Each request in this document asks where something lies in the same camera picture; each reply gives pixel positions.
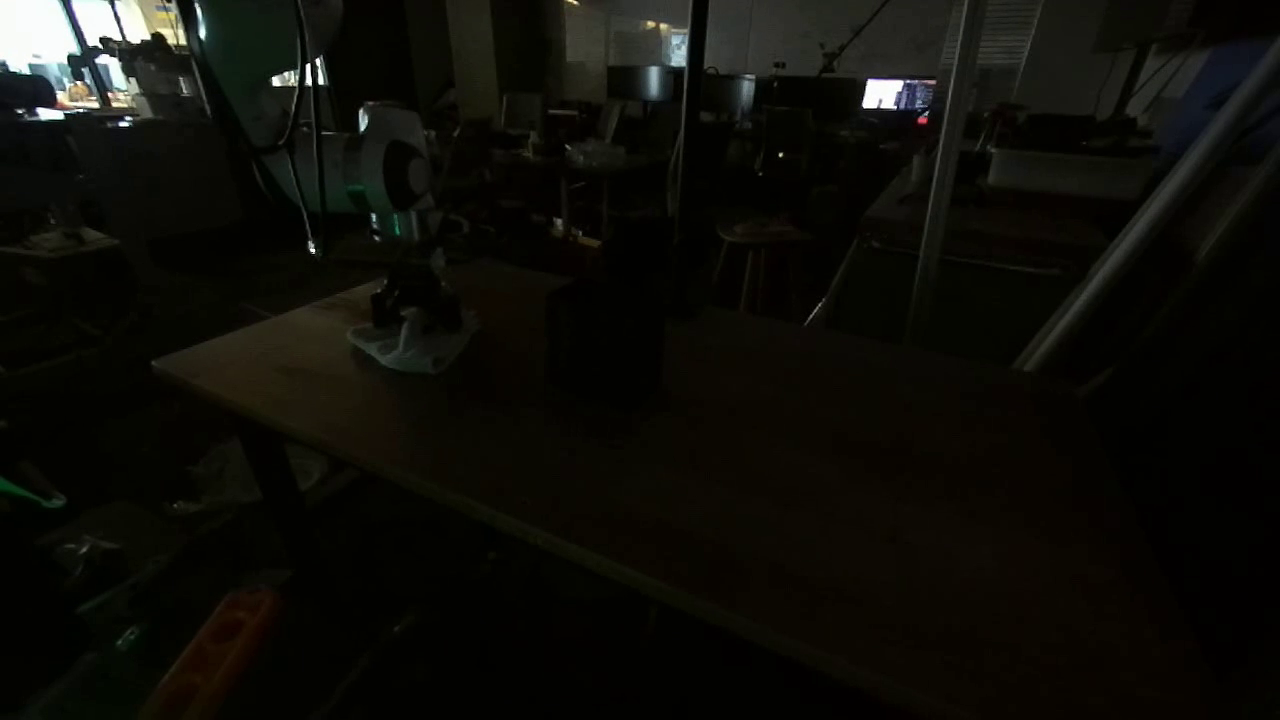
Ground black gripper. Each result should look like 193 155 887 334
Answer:
374 243 463 331

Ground white towel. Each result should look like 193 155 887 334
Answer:
350 323 474 375

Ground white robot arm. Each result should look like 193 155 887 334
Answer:
184 0 463 331

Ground black mesh box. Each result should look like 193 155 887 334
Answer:
545 221 670 400

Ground wooden stool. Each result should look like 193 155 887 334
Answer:
714 221 807 312

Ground orange tool on floor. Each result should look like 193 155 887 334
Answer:
138 584 286 720

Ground lit computer monitor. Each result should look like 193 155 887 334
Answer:
860 74 938 111

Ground grey metal pole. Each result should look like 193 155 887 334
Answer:
903 0 990 343

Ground slanted metal bar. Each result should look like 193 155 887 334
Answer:
1016 39 1280 375

